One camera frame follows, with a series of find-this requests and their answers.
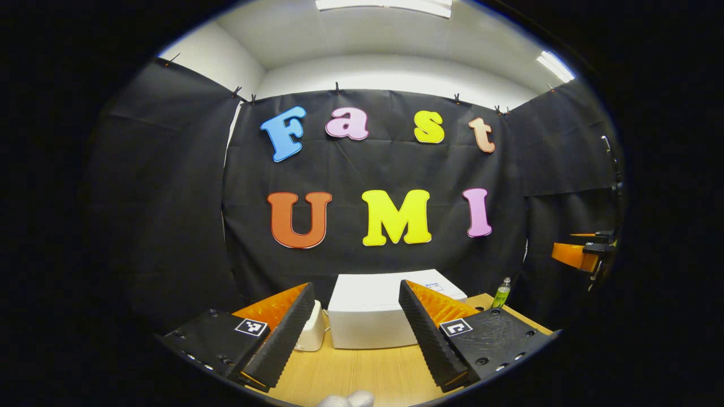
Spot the green drink bottle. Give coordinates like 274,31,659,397
492,277,512,309

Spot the long ceiling light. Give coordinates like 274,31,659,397
315,0,453,19

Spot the small ceiling light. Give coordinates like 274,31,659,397
536,50,575,83

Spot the black backdrop cloth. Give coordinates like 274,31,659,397
85,57,623,334

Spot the white toaster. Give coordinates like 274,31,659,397
294,300,327,352

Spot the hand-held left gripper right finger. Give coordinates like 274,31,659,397
398,279,558,392

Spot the white microwave oven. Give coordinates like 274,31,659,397
327,269,468,349

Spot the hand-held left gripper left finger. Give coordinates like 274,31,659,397
161,282,316,392

